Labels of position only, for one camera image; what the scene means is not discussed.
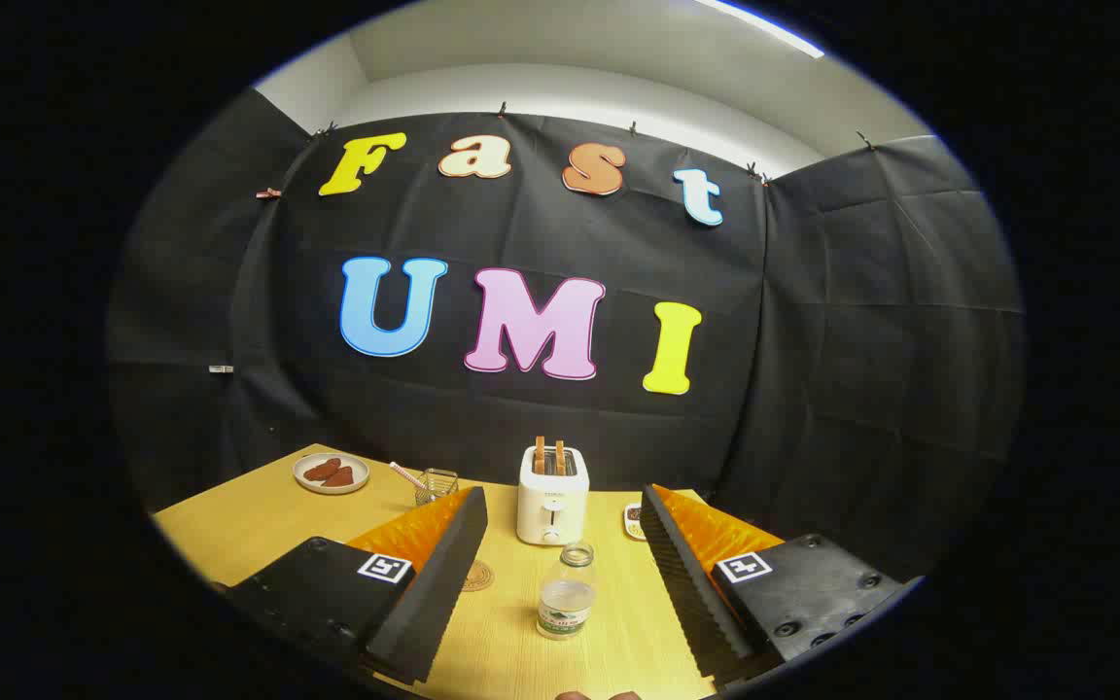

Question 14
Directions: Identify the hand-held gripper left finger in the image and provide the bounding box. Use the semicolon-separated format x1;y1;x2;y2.
215;486;489;686

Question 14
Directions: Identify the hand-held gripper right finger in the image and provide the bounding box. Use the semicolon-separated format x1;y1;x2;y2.
640;484;921;693

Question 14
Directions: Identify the clear plastic juice bottle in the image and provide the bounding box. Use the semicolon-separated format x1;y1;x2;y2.
536;542;598;641

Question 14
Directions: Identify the wooden table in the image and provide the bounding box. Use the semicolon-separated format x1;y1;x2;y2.
150;443;717;700

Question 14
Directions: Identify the white toaster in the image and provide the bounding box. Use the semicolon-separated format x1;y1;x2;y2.
516;445;590;546

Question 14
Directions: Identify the round white plate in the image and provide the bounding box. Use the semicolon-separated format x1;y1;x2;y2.
293;452;370;496

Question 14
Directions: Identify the black backdrop cloth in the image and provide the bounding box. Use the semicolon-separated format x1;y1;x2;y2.
105;87;1026;584

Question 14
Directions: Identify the wire mesh holder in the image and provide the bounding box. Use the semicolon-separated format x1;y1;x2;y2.
414;469;460;508

